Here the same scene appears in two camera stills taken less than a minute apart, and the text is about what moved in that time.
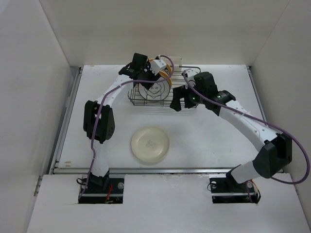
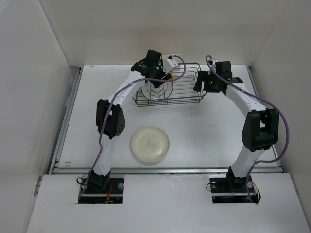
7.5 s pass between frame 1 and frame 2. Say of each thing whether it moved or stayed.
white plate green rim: stayed
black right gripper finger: moved
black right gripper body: moved
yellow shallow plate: moved
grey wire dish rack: moved
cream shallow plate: stayed
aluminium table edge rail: stayed
